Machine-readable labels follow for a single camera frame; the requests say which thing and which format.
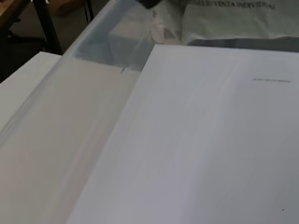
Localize black desk leg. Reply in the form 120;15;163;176
31;0;64;56

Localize printed plastic bag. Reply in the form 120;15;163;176
151;0;299;52

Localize wooden desk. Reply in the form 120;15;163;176
0;0;32;30

